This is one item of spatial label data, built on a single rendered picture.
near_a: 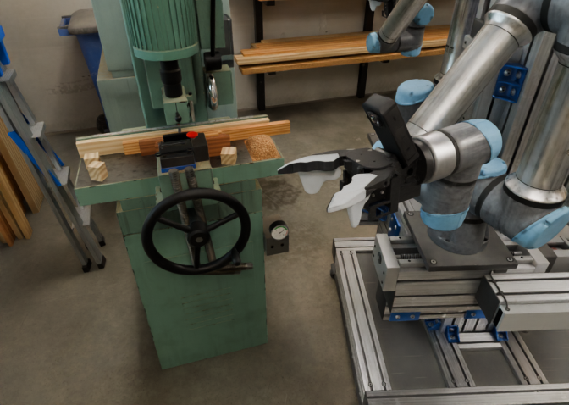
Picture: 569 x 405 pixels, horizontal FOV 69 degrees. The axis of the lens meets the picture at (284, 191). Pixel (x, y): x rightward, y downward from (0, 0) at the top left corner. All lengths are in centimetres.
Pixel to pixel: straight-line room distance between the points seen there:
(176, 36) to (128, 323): 133
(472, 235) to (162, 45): 92
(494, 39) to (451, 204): 31
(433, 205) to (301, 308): 132
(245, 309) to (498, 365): 93
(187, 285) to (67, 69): 250
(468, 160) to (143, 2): 84
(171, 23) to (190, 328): 108
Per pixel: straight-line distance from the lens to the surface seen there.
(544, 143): 91
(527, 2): 88
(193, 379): 182
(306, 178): 61
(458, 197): 73
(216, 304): 161
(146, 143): 133
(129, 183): 124
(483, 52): 86
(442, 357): 166
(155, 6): 115
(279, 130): 140
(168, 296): 154
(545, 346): 187
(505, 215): 99
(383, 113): 54
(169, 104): 126
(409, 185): 64
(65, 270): 242
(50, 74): 371
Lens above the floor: 153
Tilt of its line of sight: 35 degrees down
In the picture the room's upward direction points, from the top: straight up
